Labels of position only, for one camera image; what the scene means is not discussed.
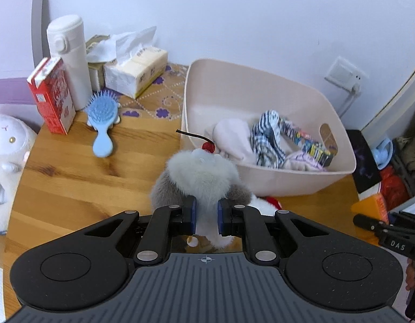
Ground grey white plush toy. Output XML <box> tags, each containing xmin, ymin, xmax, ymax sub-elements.
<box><xmin>150</xmin><ymin>148</ymin><xmax>252</xmax><ymax>249</ymax></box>

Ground hello kitty plush toy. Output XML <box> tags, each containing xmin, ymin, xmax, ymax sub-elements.
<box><xmin>249</xmin><ymin>195</ymin><xmax>282</xmax><ymax>217</ymax></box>

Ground black tablet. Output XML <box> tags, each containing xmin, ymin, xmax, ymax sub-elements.
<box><xmin>346</xmin><ymin>129</ymin><xmax>382</xmax><ymax>194</ymax></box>

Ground pale pink cloth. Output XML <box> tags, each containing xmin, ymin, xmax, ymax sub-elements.
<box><xmin>204</xmin><ymin>118</ymin><xmax>256</xmax><ymax>165</ymax></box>

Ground blue checked cloth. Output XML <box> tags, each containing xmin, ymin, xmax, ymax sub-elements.
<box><xmin>250</xmin><ymin>110</ymin><xmax>292</xmax><ymax>169</ymax></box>

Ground colourful snack packet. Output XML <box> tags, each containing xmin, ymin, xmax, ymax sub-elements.
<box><xmin>281</xmin><ymin>120</ymin><xmax>334</xmax><ymax>168</ymax></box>

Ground purple flower patterned mat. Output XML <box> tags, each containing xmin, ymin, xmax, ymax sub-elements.
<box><xmin>116</xmin><ymin>63</ymin><xmax>189</xmax><ymax>120</ymax></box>

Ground blue hairbrush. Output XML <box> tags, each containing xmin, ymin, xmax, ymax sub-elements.
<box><xmin>85</xmin><ymin>90</ymin><xmax>120</xmax><ymax>157</ymax></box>

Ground pink plastic storage bin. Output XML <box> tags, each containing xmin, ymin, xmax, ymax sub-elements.
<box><xmin>181</xmin><ymin>59</ymin><xmax>356</xmax><ymax>196</ymax></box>

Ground white tissue pack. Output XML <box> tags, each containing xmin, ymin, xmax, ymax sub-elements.
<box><xmin>103</xmin><ymin>26</ymin><xmax>168</xmax><ymax>99</ymax></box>

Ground red carton box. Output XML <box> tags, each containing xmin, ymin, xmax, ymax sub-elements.
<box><xmin>26</xmin><ymin>57</ymin><xmax>76</xmax><ymax>135</ymax></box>

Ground small cardboard box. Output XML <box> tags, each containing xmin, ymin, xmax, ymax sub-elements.
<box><xmin>86</xmin><ymin>35</ymin><xmax>110</xmax><ymax>91</ymax></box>

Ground white plush doll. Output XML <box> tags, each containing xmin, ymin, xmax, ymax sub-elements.
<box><xmin>0</xmin><ymin>114</ymin><xmax>37</xmax><ymax>235</ymax></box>

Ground white thermos bottle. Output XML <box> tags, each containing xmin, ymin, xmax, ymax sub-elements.
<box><xmin>46</xmin><ymin>15</ymin><xmax>92</xmax><ymax>111</ymax></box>

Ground purple white board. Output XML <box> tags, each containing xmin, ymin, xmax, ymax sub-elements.
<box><xmin>0</xmin><ymin>0</ymin><xmax>43</xmax><ymax>104</ymax></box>

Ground white power cable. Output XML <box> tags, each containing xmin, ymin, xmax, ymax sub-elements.
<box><xmin>337</xmin><ymin>83</ymin><xmax>362</xmax><ymax>119</ymax></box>

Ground white wall socket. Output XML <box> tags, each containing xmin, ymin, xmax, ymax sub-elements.
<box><xmin>324</xmin><ymin>56</ymin><xmax>368</xmax><ymax>93</ymax></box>

